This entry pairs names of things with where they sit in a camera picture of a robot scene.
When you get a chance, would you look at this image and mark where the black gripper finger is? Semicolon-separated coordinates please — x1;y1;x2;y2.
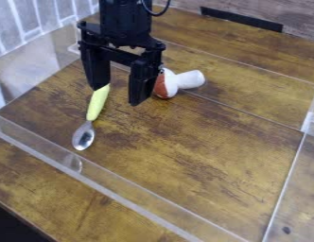
129;59;160;106
81;47;110;91

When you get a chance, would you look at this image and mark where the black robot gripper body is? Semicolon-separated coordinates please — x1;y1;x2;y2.
78;0;166;67

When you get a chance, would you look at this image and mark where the green handled metal spoon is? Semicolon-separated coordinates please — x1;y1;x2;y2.
71;84;110;151

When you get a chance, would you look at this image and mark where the red white toy mushroom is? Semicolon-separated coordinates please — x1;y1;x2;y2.
153;68;205;99

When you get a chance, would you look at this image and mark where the black strip on table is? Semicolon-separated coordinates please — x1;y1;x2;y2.
200;7;283;32

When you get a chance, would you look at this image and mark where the clear acrylic front barrier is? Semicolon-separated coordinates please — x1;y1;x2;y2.
0;116;248;242

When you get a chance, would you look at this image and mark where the clear acrylic barrier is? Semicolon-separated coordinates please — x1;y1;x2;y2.
0;116;248;242
261;98;314;242

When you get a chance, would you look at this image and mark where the clear acrylic right barrier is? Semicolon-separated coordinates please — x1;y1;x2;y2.
261;98;314;242

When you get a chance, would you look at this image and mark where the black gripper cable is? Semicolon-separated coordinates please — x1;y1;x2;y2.
139;0;172;17

